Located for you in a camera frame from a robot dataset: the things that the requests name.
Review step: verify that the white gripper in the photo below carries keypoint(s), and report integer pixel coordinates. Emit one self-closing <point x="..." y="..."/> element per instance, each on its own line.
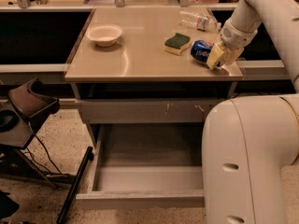
<point x="235" y="38"/>

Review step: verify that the blue pepsi can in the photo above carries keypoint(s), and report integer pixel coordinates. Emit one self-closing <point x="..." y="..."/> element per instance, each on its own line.
<point x="200" y="50"/>

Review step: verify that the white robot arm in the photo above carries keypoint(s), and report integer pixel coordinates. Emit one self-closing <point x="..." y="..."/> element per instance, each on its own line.
<point x="246" y="141"/>

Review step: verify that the grey closed top drawer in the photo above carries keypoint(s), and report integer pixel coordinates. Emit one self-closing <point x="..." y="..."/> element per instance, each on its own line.
<point x="112" y="111"/>

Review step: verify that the grey metal counter cabinet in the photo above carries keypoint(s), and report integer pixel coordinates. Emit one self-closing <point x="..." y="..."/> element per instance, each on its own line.
<point x="138" y="67"/>

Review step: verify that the grey open middle drawer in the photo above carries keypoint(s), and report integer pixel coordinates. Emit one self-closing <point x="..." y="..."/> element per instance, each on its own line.
<point x="140" y="166"/>

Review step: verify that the clear plastic water bottle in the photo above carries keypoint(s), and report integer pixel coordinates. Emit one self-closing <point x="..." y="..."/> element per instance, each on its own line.
<point x="199" y="21"/>

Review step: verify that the green yellow sponge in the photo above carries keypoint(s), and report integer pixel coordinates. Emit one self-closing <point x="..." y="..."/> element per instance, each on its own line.
<point x="177" y="43"/>

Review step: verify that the white paper bowl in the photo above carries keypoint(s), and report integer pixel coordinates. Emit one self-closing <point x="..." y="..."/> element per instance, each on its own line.
<point x="104" y="35"/>

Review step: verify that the black metal stand leg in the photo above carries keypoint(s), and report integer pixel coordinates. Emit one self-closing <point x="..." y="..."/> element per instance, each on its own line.
<point x="88" y="156"/>

